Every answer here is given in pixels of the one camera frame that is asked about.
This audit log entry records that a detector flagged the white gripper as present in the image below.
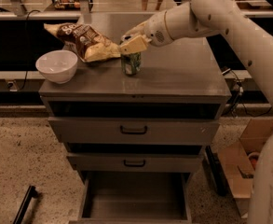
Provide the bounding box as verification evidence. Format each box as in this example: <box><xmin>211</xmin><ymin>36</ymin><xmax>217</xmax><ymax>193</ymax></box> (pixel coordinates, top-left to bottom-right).
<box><xmin>119</xmin><ymin>11</ymin><xmax>173</xmax><ymax>55</ymax></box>

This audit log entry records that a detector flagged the green soda can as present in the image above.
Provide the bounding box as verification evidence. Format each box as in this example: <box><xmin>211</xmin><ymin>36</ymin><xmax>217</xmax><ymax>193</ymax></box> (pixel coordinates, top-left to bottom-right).
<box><xmin>121</xmin><ymin>52</ymin><xmax>141</xmax><ymax>76</ymax></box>

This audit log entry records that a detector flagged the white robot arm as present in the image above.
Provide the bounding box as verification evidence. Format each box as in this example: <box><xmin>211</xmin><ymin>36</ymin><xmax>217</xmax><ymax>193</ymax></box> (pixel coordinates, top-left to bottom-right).
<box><xmin>120</xmin><ymin>0</ymin><xmax>273</xmax><ymax>224</ymax></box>

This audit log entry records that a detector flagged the grey metal drawer cabinet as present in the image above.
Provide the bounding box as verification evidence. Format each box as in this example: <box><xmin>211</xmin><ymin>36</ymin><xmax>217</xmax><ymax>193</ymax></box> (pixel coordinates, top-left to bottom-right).
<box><xmin>38</xmin><ymin>12</ymin><xmax>232</xmax><ymax>224</ymax></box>

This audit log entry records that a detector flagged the grey top drawer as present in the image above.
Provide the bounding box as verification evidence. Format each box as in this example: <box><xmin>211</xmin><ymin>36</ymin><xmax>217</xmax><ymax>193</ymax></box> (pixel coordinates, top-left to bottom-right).
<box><xmin>48</xmin><ymin>117</ymin><xmax>219</xmax><ymax>145</ymax></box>

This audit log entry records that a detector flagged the grey middle drawer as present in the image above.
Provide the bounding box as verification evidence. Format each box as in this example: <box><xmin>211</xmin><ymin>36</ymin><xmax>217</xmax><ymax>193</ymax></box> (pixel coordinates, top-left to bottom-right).
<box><xmin>67</xmin><ymin>153</ymin><xmax>202</xmax><ymax>173</ymax></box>

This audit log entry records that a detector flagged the grey open bottom drawer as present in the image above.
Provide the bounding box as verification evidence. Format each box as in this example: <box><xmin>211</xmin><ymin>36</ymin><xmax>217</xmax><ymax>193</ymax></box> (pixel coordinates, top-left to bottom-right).
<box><xmin>69</xmin><ymin>172</ymin><xmax>192</xmax><ymax>224</ymax></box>

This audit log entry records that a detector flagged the brown chip bag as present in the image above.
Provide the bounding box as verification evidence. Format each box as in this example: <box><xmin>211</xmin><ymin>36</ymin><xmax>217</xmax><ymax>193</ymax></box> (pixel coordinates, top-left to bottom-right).
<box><xmin>44</xmin><ymin>22</ymin><xmax>121</xmax><ymax>63</ymax></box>

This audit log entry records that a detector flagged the white ceramic bowl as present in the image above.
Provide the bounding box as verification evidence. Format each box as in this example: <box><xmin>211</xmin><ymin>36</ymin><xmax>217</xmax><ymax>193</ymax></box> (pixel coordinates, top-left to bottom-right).
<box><xmin>35</xmin><ymin>49</ymin><xmax>78</xmax><ymax>84</ymax></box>

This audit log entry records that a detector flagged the brown cardboard box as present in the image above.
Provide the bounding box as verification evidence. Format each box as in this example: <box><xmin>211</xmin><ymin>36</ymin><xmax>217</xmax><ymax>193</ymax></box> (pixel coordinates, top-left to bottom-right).
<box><xmin>218</xmin><ymin>119</ymin><xmax>273</xmax><ymax>218</ymax></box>

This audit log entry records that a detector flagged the red apple in box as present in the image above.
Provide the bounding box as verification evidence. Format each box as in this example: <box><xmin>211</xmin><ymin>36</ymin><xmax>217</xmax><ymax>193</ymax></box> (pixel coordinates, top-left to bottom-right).
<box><xmin>250</xmin><ymin>158</ymin><xmax>258</xmax><ymax>170</ymax></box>

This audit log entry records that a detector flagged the black bar on floor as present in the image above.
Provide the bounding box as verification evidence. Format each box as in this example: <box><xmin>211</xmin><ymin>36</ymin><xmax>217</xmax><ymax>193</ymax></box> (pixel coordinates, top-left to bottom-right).
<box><xmin>13</xmin><ymin>186</ymin><xmax>38</xmax><ymax>224</ymax></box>

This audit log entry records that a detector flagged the black cable on right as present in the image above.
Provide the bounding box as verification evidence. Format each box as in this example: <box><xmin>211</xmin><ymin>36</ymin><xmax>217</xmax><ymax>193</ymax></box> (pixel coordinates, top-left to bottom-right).
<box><xmin>222</xmin><ymin>67</ymin><xmax>273</xmax><ymax>118</ymax></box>

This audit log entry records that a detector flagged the black cable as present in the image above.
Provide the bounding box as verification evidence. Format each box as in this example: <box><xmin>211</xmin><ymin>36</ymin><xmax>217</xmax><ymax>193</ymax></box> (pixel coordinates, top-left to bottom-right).
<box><xmin>222</xmin><ymin>67</ymin><xmax>273</xmax><ymax>118</ymax></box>
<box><xmin>19</xmin><ymin>9</ymin><xmax>42</xmax><ymax>91</ymax></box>

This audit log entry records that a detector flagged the black cable on left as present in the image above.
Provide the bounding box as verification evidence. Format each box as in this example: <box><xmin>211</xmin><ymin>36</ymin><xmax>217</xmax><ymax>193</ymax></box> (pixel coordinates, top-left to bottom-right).
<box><xmin>19</xmin><ymin>9</ymin><xmax>42</xmax><ymax>91</ymax></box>

